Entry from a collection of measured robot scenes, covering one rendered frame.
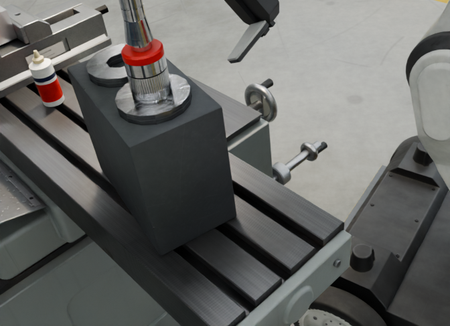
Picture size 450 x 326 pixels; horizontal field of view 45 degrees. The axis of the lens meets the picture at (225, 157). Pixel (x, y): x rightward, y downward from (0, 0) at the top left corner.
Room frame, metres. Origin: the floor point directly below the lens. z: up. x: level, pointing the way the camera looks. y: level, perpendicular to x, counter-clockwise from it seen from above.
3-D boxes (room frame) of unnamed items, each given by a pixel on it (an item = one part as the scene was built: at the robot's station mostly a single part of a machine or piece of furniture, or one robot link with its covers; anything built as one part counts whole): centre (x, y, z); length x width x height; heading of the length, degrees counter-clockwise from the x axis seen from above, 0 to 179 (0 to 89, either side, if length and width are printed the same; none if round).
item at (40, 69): (0.87, 0.31, 0.99); 0.04 x 0.04 x 0.11
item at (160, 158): (0.58, 0.10, 1.04); 0.22 x 0.12 x 0.20; 26
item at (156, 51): (0.54, 0.07, 1.19); 0.05 x 0.05 x 0.01
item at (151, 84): (0.54, 0.07, 1.16); 0.05 x 0.05 x 0.05
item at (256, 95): (1.18, -0.09, 0.64); 0.16 x 0.12 x 0.12; 128
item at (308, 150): (1.09, -0.20, 0.52); 0.22 x 0.06 x 0.06; 128
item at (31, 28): (1.04, 0.37, 1.03); 0.12 x 0.06 x 0.04; 37
